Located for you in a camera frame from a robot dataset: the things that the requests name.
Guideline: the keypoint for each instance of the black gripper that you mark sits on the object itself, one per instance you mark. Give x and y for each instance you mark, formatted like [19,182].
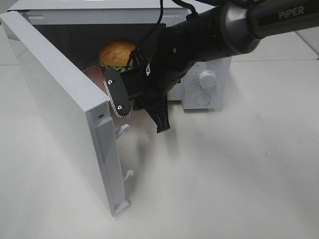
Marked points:
[175,54]

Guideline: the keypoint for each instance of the round white door button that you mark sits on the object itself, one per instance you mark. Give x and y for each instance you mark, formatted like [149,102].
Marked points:
[203,99]

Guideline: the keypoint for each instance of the white timer knob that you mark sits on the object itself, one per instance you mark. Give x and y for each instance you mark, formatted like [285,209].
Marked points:
[207,79]

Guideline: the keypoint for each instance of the burger with lettuce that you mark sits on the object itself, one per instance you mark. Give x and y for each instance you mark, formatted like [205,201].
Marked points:
[115,54]

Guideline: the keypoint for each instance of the pink round plate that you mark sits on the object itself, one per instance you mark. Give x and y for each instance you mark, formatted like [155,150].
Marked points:
[95,74]

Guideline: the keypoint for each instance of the white microwave door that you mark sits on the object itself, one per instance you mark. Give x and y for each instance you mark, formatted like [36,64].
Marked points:
[75,109]

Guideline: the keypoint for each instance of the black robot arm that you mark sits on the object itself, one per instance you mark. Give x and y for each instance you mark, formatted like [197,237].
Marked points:
[230,29]

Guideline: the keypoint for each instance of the white microwave oven body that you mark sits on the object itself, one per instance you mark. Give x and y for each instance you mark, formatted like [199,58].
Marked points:
[80,28]

